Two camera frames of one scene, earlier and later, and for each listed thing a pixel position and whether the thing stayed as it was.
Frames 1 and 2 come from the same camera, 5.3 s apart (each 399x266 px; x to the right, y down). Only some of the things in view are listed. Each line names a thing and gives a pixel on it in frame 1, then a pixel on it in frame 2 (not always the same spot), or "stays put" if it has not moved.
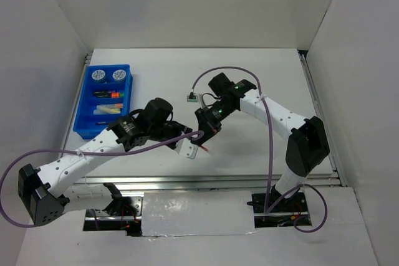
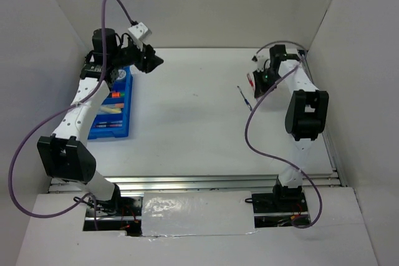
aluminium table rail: [232, 180] stays put
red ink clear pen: [207, 149] to [108, 125]
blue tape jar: [119, 75] stays put
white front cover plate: [197, 213] stays put
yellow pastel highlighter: [103, 109] stays put
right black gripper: [206, 124] to [259, 85]
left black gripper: [180, 129] to [150, 63]
